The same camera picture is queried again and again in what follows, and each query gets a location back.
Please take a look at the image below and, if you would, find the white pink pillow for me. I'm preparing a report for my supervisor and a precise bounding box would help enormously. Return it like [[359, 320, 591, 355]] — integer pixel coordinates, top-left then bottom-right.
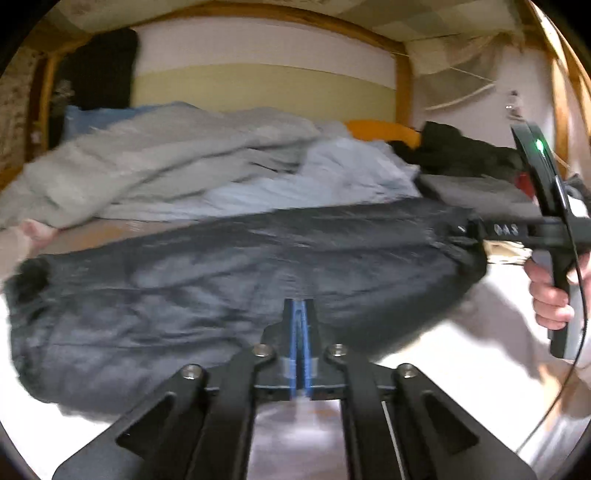
[[0, 219, 58, 278]]

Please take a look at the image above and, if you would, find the black coat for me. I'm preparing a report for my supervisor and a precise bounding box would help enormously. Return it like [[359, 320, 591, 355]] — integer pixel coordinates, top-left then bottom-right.
[[390, 121, 527, 181]]

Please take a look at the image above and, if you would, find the light blue blanket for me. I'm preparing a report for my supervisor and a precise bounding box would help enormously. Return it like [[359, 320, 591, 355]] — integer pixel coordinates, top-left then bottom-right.
[[106, 136, 421, 222]]

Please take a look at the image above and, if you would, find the cream white cloth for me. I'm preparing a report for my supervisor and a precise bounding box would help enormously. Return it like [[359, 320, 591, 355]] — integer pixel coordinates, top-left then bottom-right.
[[480, 240, 536, 268]]

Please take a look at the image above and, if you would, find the grey quilt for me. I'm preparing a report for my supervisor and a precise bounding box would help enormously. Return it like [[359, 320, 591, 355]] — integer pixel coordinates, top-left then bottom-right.
[[0, 102, 324, 232]]

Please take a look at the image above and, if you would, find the black down jacket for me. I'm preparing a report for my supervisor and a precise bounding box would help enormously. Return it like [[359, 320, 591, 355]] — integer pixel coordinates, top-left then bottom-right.
[[4, 198, 490, 416]]

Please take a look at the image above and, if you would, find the wooden bed frame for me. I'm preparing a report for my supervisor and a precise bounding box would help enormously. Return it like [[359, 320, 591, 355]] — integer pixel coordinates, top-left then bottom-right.
[[0, 0, 591, 195]]

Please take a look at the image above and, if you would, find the black hanging bag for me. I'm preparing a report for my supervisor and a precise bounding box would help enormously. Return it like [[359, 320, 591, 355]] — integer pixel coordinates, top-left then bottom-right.
[[55, 28, 139, 112]]

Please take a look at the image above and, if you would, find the black cable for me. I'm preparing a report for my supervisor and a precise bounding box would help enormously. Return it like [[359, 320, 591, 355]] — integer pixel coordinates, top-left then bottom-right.
[[515, 178, 591, 455]]

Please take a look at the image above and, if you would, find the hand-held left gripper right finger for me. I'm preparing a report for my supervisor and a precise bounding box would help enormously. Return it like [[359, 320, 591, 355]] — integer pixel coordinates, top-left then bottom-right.
[[299, 298, 539, 480]]

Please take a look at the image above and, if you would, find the person's right hand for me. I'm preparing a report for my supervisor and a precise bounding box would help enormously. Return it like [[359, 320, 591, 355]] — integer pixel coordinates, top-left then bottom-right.
[[525, 257, 570, 331]]

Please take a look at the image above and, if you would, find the grey jacket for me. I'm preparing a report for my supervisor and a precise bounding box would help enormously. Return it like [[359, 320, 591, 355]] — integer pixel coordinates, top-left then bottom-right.
[[416, 173, 541, 217]]

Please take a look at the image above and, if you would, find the blue pillow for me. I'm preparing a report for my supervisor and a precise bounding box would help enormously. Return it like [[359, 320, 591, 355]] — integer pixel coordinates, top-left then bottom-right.
[[64, 105, 158, 139]]

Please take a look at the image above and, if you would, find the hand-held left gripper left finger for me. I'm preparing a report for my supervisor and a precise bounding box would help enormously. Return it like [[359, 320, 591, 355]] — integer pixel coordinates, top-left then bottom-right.
[[52, 298, 298, 480]]

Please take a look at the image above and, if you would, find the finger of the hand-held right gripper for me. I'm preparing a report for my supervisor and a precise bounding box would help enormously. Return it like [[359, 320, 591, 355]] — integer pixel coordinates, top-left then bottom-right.
[[478, 217, 555, 244]]

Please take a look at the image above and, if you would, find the orange pillow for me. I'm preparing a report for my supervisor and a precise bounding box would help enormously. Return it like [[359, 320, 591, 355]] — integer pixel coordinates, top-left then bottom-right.
[[344, 119, 422, 148]]

